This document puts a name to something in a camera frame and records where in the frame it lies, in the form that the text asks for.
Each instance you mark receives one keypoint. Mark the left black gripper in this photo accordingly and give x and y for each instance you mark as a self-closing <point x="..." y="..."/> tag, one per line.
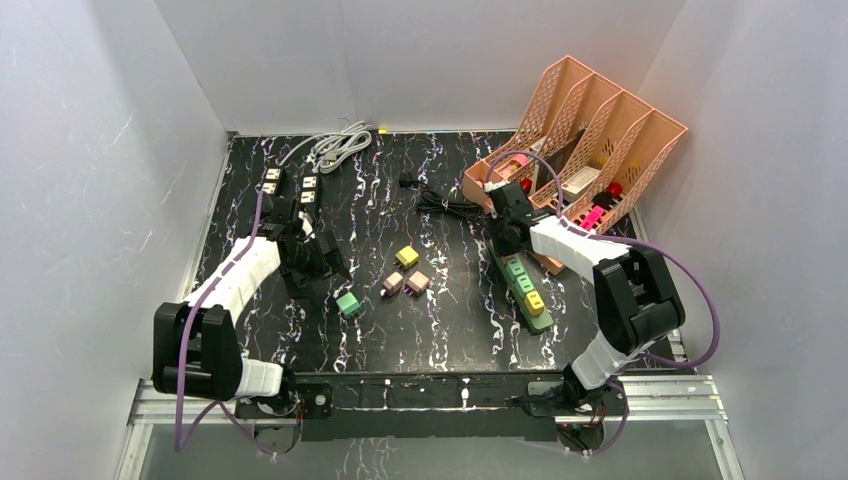
<point x="324" y="250"/>

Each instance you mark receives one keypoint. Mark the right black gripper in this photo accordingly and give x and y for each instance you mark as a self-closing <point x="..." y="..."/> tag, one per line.
<point x="503" y="248"/>

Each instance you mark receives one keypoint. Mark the green plug adapter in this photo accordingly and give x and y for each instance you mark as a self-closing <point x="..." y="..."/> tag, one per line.
<point x="524" y="285"/>
<point x="514" y="268"/>

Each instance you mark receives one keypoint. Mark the black power strip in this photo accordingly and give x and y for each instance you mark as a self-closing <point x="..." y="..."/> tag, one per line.
<point x="272" y="184"/>
<point x="309" y="202"/>

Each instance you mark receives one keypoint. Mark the pink plug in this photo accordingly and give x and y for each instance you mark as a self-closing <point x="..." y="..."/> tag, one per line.
<point x="392" y="284"/>

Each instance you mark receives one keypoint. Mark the yellow plug adapter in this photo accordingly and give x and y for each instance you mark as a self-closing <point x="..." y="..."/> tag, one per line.
<point x="407" y="257"/>

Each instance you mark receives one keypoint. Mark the green power strip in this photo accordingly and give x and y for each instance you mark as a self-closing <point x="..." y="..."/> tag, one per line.
<point x="536" y="325"/>

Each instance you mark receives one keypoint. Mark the pink plug adapter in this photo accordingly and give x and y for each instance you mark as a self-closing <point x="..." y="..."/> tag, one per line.
<point x="416" y="284"/>

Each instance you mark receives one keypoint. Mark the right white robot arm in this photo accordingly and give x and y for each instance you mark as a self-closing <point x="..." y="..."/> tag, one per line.
<point x="637" y="302"/>

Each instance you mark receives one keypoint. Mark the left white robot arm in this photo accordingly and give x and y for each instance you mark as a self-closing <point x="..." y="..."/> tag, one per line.
<point x="195" y="351"/>

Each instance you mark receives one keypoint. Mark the orange plastic desk organizer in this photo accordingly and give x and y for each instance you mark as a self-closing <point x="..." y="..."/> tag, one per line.
<point x="585" y="145"/>

